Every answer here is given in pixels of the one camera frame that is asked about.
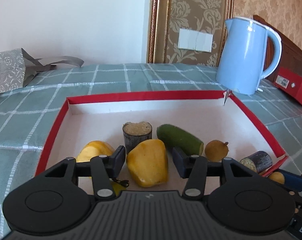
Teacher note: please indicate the gold ornate wall frame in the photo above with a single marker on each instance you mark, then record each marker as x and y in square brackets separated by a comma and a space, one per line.
[167, 17]

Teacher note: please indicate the green cucumber half in tray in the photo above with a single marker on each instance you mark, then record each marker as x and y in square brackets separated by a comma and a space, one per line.
[179, 138]

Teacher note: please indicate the red cardboard box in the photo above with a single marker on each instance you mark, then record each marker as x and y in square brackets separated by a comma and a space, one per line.
[289, 82]

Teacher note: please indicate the yellow jackfruit piece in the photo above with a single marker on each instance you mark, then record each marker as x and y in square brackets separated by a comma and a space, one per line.
[93, 149]
[148, 163]

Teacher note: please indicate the wooden headboard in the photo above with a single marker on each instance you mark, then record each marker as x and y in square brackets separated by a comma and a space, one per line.
[291, 57]

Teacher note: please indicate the yellow jackfruit piece in tray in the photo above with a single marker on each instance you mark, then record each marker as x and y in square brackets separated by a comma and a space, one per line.
[93, 149]

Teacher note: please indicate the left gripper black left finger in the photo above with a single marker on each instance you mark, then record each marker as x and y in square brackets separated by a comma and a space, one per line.
[102, 170]

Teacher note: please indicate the grey patterned gift bag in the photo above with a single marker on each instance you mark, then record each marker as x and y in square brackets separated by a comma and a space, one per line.
[18, 68]

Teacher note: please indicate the red shallow cardboard tray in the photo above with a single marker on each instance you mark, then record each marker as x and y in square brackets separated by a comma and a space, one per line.
[206, 114]

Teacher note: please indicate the light blue electric kettle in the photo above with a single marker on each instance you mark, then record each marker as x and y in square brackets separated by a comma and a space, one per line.
[241, 65]

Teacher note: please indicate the white wall switch panel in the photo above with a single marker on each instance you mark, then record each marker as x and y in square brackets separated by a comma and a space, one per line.
[195, 40]

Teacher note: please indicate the small green lime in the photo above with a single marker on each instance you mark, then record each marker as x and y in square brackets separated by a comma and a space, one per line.
[119, 186]

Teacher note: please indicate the lying dark sugarcane piece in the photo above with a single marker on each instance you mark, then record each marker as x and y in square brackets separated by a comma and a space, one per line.
[258, 161]

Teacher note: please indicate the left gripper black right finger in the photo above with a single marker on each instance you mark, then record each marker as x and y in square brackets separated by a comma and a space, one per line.
[195, 169]

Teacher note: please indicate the teal plaid bed cover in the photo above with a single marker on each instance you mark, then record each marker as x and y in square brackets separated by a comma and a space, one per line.
[27, 114]

